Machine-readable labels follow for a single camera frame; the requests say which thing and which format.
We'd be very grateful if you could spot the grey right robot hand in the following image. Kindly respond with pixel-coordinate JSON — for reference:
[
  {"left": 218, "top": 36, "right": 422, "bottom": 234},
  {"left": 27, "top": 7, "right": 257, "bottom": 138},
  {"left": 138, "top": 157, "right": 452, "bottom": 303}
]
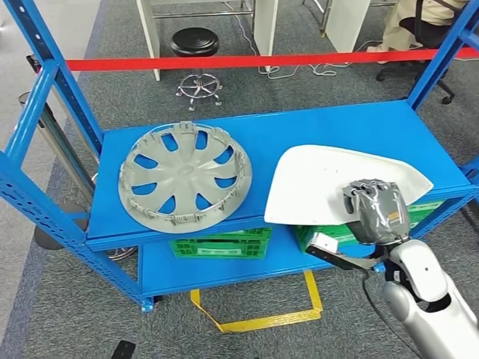
[{"left": 342, "top": 178, "right": 411, "bottom": 246}]

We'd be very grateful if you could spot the white plastic car part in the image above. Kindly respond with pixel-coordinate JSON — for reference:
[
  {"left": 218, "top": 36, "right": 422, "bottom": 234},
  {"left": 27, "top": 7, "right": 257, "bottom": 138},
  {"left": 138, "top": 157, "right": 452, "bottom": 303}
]
[{"left": 263, "top": 144, "right": 434, "bottom": 227}]

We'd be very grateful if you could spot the blue metal shelf rack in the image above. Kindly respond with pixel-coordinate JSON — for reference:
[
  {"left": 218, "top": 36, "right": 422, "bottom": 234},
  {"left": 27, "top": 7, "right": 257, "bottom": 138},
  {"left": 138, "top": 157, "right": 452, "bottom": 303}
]
[{"left": 0, "top": 0, "right": 479, "bottom": 314}]

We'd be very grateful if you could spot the black office chair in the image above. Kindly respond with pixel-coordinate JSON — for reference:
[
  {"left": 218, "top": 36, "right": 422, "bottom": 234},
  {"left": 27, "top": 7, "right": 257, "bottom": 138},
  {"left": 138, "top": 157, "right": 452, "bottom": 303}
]
[{"left": 375, "top": 0, "right": 456, "bottom": 106}]

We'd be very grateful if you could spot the white desk panel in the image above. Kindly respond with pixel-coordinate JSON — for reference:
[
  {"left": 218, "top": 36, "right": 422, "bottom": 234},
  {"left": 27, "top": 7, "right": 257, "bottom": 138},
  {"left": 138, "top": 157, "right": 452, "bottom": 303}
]
[{"left": 321, "top": 0, "right": 372, "bottom": 54}]

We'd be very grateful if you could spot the red barrier tape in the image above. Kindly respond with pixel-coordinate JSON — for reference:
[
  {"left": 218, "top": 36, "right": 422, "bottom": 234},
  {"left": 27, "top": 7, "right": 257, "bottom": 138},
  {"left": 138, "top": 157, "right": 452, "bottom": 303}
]
[{"left": 65, "top": 46, "right": 479, "bottom": 73}]

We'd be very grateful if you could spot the grey wheel hubcap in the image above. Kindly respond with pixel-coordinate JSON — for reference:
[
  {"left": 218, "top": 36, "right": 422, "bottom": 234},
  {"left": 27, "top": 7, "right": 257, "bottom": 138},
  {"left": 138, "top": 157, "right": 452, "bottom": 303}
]
[{"left": 118, "top": 121, "right": 253, "bottom": 235}]

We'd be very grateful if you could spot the black round stool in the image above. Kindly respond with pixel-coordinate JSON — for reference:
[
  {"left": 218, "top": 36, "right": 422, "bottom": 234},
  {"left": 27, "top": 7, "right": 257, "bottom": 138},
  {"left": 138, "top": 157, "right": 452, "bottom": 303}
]
[{"left": 170, "top": 27, "right": 224, "bottom": 112}]

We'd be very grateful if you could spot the chrome metal disc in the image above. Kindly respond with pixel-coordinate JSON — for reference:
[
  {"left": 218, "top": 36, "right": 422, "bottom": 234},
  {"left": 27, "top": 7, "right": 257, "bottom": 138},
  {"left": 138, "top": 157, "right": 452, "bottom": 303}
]
[{"left": 106, "top": 245, "right": 139, "bottom": 263}]

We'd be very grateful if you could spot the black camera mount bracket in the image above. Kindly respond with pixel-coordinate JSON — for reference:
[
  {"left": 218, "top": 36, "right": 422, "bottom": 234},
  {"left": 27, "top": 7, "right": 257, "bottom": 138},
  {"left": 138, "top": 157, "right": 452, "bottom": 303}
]
[{"left": 304, "top": 244, "right": 391, "bottom": 273}]

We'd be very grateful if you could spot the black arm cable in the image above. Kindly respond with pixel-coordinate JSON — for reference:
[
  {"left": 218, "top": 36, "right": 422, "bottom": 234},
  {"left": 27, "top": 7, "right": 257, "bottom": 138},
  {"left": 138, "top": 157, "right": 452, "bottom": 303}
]
[{"left": 360, "top": 271, "right": 422, "bottom": 359}]

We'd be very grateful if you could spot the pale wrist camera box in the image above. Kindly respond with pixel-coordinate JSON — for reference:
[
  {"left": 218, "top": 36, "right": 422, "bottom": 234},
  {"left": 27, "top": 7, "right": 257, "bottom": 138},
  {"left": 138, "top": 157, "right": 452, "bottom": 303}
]
[{"left": 310, "top": 232, "right": 340, "bottom": 257}]

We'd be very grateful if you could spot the white floor cable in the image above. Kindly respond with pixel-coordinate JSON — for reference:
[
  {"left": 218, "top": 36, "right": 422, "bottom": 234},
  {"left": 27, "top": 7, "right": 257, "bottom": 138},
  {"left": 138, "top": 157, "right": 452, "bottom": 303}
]
[{"left": 224, "top": 0, "right": 382, "bottom": 82}]

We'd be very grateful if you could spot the silver barrier stanchion post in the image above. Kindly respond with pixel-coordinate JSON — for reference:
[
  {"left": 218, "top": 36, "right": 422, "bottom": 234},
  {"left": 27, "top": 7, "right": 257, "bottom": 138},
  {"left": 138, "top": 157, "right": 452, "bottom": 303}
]
[{"left": 17, "top": 90, "right": 96, "bottom": 252}]

